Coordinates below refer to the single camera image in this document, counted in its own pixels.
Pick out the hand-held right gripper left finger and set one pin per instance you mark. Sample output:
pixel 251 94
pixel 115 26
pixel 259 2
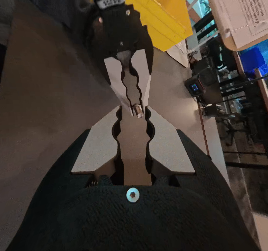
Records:
pixel 95 148

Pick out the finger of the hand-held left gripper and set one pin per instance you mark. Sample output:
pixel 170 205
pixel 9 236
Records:
pixel 114 77
pixel 144 66

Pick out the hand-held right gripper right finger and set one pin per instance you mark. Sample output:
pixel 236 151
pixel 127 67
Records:
pixel 170 148

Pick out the white stand base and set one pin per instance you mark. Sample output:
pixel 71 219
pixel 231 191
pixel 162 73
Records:
pixel 180 53

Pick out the yellow plastic bin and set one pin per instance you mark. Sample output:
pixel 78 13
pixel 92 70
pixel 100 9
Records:
pixel 161 14

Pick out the black device with display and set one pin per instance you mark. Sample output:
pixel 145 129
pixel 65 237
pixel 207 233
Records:
pixel 194 85

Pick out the black chair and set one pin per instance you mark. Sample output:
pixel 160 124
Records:
pixel 206 26

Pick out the blue box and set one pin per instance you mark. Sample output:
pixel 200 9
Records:
pixel 251 60

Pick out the white printed board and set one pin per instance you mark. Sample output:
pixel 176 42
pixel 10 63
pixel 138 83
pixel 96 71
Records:
pixel 236 10

